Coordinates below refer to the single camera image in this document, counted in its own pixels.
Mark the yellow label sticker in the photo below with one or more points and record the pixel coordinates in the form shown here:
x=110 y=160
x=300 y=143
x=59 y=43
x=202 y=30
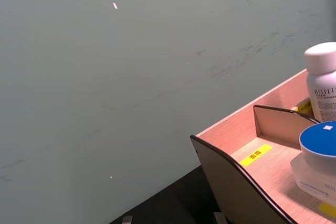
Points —
x=256 y=155
x=328 y=210
x=303 y=107

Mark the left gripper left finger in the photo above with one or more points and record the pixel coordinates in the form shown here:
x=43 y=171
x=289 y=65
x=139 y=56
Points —
x=127 y=220

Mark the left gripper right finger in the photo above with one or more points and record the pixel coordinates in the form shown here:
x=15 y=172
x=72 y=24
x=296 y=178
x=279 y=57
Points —
x=220 y=218

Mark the white plastic bottle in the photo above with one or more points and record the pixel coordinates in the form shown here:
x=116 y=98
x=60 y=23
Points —
x=321 y=82

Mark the light wooden desk organizer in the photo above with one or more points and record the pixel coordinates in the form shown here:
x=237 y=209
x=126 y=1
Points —
x=236 y=187

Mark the clear jar with blue lid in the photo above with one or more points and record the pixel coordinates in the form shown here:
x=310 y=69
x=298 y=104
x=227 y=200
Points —
x=317 y=142

